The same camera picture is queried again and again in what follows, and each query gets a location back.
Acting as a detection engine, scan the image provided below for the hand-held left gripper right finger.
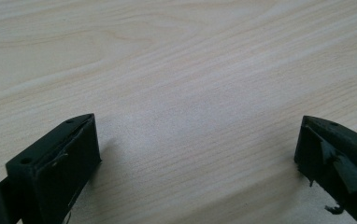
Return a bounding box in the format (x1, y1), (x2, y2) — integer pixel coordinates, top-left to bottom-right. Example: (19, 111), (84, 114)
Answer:
(293, 115), (357, 224)

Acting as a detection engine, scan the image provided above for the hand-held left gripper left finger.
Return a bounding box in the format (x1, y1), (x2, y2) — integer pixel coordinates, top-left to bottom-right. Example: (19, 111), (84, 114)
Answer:
(5, 113), (102, 224)

